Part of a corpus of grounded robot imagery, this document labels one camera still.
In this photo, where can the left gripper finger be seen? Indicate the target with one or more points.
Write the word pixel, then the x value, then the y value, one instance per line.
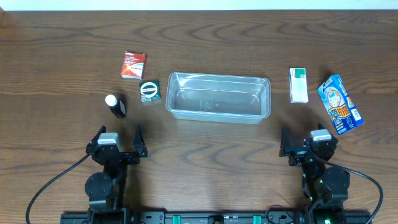
pixel 138 141
pixel 94 141

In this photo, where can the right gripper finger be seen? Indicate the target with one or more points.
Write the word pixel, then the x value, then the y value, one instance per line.
pixel 285 141
pixel 321 126

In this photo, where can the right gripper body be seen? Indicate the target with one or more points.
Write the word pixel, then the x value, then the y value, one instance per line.
pixel 306 152

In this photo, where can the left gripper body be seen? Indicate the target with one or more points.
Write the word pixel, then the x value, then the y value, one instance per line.
pixel 131 159

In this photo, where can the blue fever patch box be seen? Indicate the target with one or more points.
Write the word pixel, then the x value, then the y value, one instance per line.
pixel 342 111

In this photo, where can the black bottle white cap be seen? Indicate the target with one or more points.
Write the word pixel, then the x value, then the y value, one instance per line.
pixel 116 106

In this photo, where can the white green medicine box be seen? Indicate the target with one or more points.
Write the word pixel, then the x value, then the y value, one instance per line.
pixel 298 85

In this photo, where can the green Zam-Buk box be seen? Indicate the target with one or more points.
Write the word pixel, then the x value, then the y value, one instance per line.
pixel 150 91

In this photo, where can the red white medicine box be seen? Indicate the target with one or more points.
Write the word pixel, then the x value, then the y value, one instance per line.
pixel 133 65

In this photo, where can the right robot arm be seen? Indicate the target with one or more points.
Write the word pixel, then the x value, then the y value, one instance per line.
pixel 327 188

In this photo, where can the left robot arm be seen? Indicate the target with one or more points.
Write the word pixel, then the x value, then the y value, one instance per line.
pixel 106 189

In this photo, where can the clear plastic container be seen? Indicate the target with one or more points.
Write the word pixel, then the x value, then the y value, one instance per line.
pixel 218 98

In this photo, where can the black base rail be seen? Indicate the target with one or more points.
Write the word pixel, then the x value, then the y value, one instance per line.
pixel 276 216

